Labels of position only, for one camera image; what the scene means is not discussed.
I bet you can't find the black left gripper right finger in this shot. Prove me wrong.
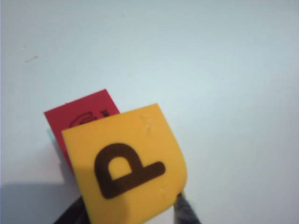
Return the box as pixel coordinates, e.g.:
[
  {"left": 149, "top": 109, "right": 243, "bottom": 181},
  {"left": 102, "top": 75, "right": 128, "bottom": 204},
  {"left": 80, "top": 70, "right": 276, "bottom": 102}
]
[{"left": 174, "top": 192, "right": 202, "bottom": 224}]

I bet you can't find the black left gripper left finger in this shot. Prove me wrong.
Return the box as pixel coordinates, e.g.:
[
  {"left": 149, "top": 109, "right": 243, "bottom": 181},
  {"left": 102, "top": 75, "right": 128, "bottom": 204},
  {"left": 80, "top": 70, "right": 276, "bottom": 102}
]
[{"left": 53, "top": 192, "right": 91, "bottom": 224}]

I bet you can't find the yellow foam letter block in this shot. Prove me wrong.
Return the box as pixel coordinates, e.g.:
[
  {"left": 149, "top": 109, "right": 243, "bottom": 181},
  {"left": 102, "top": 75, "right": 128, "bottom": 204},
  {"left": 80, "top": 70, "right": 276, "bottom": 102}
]
[{"left": 61, "top": 103, "right": 188, "bottom": 224}]

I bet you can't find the red foam letter block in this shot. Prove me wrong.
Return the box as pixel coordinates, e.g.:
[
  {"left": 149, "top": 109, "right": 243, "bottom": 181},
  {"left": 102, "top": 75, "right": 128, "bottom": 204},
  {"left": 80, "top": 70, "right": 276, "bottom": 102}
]
[{"left": 43, "top": 88, "right": 121, "bottom": 175}]

